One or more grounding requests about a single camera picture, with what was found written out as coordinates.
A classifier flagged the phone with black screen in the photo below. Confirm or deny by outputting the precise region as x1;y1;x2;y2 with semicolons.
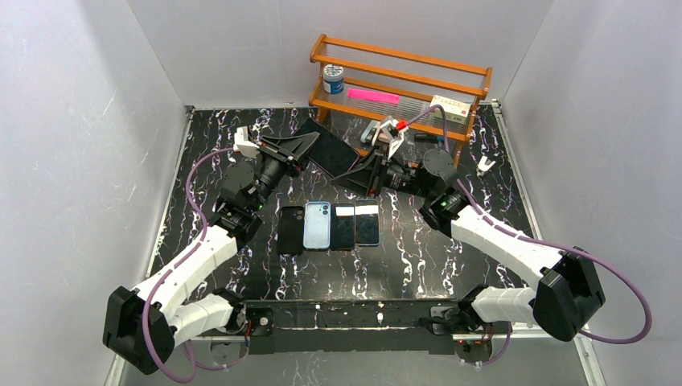
330;203;355;250

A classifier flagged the black phone case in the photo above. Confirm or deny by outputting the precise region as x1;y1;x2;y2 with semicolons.
276;206;305;255

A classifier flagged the light blue phone case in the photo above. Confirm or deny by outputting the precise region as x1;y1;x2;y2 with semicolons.
303;201;331;250

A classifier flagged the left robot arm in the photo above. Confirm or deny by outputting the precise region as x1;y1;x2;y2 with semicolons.
102;127;320;384

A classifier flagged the teal white stapler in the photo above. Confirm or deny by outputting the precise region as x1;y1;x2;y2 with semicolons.
360;125;375;144

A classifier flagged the black blue marker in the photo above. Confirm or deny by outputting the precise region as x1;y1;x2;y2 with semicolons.
413;133;444;143

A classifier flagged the pink flat ruler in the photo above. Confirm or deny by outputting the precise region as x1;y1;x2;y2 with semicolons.
347;88;400;105

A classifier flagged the blue white round jar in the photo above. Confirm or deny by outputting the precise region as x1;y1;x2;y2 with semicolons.
322;64;344;95

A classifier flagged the orange wooden two-tier shelf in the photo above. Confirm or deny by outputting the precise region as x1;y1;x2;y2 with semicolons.
308;34;493;162

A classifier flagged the white staple remover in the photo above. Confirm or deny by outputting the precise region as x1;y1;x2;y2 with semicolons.
476;155;496;178

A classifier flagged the white red cardboard box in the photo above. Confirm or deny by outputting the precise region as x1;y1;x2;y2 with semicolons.
429;95;471;125

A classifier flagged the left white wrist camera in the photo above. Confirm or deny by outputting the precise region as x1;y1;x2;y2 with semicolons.
232;126;260;158

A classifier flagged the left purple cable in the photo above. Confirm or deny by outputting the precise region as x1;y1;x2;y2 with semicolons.
141;147;238;384

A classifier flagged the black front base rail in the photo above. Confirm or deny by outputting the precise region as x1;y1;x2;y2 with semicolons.
244;299;481;355

